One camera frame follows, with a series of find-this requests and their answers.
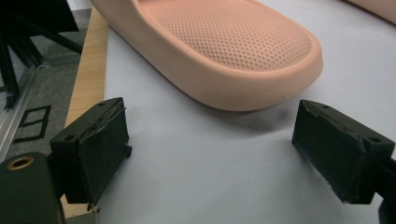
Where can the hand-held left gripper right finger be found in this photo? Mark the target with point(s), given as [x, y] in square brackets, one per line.
[330, 152]

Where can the aluminium floor rail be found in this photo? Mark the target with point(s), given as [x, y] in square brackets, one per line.
[15, 109]

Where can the pink foam slipper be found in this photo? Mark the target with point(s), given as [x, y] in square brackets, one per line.
[218, 46]
[379, 7]

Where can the pale grey table mat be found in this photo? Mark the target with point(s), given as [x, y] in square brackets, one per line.
[218, 171]

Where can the black tripod stand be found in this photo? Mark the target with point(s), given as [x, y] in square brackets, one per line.
[31, 15]

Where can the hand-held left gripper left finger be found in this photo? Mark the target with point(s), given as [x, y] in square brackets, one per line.
[99, 161]

